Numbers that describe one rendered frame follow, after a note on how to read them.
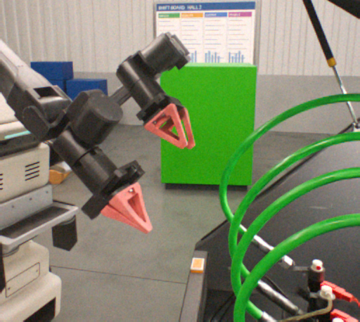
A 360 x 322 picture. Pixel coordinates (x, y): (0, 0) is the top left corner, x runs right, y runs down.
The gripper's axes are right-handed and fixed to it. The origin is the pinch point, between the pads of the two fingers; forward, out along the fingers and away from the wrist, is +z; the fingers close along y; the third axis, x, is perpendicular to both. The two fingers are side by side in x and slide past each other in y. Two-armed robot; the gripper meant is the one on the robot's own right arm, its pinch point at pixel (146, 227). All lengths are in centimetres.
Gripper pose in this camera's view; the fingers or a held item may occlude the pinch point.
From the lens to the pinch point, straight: 63.3
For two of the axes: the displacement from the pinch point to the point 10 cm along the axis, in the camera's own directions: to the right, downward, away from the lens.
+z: 6.7, 7.3, -1.2
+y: 6.3, -6.5, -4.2
